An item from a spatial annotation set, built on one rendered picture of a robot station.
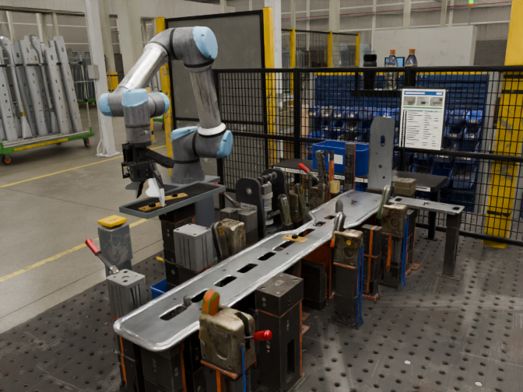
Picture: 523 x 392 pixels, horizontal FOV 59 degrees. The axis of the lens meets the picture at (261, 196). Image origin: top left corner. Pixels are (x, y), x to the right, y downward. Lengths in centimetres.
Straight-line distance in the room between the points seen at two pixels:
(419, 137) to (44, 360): 187
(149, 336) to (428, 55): 773
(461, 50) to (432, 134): 603
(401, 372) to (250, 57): 313
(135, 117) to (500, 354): 134
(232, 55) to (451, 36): 492
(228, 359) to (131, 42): 859
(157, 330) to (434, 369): 84
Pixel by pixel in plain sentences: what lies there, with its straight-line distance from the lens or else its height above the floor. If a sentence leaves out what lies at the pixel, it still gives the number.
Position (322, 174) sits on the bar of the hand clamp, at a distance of 202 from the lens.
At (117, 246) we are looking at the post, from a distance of 143.
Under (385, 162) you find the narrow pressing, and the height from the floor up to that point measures 113.
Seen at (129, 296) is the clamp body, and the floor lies 102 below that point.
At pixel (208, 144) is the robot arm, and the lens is 191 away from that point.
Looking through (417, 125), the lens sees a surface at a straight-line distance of 241.
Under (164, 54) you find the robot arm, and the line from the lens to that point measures 179.
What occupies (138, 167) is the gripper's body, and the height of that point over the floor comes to 131.
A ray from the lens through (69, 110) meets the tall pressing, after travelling 971.
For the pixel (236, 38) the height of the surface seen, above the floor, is 177.
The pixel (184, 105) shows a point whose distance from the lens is 463.
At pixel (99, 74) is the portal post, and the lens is 853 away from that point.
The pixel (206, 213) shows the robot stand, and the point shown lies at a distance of 205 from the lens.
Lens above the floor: 161
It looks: 17 degrees down
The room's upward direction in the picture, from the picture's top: 2 degrees counter-clockwise
